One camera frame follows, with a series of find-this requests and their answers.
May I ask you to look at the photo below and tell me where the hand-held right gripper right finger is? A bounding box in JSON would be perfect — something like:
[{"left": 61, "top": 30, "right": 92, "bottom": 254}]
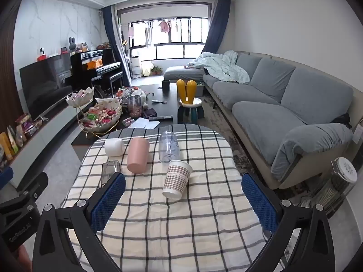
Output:
[{"left": 242, "top": 173, "right": 336, "bottom": 272}]

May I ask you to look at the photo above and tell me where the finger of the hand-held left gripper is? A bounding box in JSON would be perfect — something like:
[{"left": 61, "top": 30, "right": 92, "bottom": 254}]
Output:
[{"left": 0, "top": 167, "right": 14, "bottom": 189}]

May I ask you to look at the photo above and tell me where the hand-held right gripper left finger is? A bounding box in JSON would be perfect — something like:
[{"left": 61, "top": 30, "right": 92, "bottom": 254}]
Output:
[{"left": 32, "top": 173, "right": 127, "bottom": 272}]

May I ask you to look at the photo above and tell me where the brown checked paper cup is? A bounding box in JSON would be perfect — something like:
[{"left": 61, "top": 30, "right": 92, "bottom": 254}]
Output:
[{"left": 162, "top": 159, "right": 193, "bottom": 199}]

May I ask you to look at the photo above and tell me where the person's left forearm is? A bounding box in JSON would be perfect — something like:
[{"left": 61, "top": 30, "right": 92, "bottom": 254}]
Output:
[{"left": 17, "top": 244, "right": 32, "bottom": 272}]

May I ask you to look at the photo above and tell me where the short clear glass cup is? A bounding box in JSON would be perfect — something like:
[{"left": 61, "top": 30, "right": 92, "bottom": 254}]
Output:
[{"left": 101, "top": 160, "right": 122, "bottom": 188}]

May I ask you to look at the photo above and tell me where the pink cup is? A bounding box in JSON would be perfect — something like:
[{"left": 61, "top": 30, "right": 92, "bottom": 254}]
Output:
[{"left": 127, "top": 137, "right": 150, "bottom": 174}]

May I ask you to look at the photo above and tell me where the white cup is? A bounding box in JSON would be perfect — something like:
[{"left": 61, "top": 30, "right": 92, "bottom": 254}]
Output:
[{"left": 104, "top": 138, "right": 125, "bottom": 157}]

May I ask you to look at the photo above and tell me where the tall clear plastic cup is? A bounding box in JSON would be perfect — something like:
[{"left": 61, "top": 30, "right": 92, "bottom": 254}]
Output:
[{"left": 158, "top": 130, "right": 180, "bottom": 163}]

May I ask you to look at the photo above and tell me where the row of snack packets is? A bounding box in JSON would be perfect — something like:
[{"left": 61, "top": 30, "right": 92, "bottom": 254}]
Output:
[{"left": 0, "top": 113, "right": 43, "bottom": 162}]

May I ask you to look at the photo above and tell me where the white television cabinet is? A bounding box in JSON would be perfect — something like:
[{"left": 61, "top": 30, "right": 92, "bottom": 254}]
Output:
[{"left": 8, "top": 106, "right": 86, "bottom": 187}]

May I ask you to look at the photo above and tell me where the checked tablecloth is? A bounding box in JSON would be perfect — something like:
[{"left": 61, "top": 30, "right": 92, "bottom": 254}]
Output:
[{"left": 61, "top": 124, "right": 284, "bottom": 272}]

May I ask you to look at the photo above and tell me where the electric heater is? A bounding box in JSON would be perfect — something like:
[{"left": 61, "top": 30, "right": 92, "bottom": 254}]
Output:
[{"left": 301, "top": 157, "right": 358, "bottom": 219}]

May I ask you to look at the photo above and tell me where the tiered white snack tray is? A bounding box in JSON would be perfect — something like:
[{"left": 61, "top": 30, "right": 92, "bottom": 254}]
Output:
[{"left": 66, "top": 87, "right": 123, "bottom": 135}]

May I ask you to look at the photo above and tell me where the white paper sheet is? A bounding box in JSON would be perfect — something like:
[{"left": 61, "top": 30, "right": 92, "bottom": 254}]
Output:
[{"left": 131, "top": 117, "right": 161, "bottom": 129}]

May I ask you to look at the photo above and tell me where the clear snack jar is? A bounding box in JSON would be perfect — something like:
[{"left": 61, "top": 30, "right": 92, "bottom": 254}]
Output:
[{"left": 126, "top": 95, "right": 142, "bottom": 118}]

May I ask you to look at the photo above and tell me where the black television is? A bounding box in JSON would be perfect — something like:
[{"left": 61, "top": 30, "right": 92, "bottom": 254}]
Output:
[{"left": 19, "top": 54, "right": 74, "bottom": 119}]

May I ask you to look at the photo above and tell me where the grey sofa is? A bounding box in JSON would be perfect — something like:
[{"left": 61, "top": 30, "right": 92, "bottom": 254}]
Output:
[{"left": 163, "top": 50, "right": 355, "bottom": 190}]

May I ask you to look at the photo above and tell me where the white plush toy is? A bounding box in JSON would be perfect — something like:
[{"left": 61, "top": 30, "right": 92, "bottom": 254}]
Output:
[{"left": 130, "top": 89, "right": 148, "bottom": 104}]

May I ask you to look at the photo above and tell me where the black coffee table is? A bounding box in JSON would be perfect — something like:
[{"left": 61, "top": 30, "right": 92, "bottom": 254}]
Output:
[{"left": 71, "top": 83, "right": 182, "bottom": 148}]

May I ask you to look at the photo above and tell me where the black bag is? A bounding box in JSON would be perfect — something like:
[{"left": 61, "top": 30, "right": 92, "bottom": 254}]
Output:
[{"left": 332, "top": 113, "right": 352, "bottom": 126}]

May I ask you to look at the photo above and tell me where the black piano bench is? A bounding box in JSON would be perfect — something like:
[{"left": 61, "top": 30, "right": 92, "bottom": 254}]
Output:
[{"left": 91, "top": 72, "right": 124, "bottom": 94}]

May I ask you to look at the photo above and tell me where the yellow rabbit-ear stool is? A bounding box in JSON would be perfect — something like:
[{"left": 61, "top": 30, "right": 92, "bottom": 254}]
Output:
[{"left": 176, "top": 79, "right": 205, "bottom": 124}]

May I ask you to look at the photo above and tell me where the black piano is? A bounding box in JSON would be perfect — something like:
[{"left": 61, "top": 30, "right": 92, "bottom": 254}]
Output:
[{"left": 70, "top": 48, "right": 124, "bottom": 95}]

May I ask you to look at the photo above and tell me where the white air purifier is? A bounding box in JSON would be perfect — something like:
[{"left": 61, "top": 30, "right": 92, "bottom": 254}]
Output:
[{"left": 130, "top": 57, "right": 141, "bottom": 78}]

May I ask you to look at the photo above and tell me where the light blue blanket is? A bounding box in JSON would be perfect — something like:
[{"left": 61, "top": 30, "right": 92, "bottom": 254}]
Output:
[{"left": 186, "top": 50, "right": 251, "bottom": 85}]

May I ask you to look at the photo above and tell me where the blue curtain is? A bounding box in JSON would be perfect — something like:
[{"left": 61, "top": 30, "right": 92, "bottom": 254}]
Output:
[
  {"left": 205, "top": 0, "right": 231, "bottom": 54},
  {"left": 101, "top": 5, "right": 132, "bottom": 87}
]

